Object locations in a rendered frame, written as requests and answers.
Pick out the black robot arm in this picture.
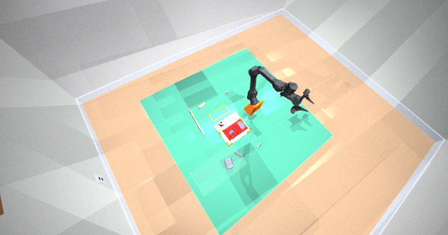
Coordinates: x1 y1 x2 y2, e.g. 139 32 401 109
247 66 302 107

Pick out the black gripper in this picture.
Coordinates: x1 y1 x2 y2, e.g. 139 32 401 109
289 89 314 114

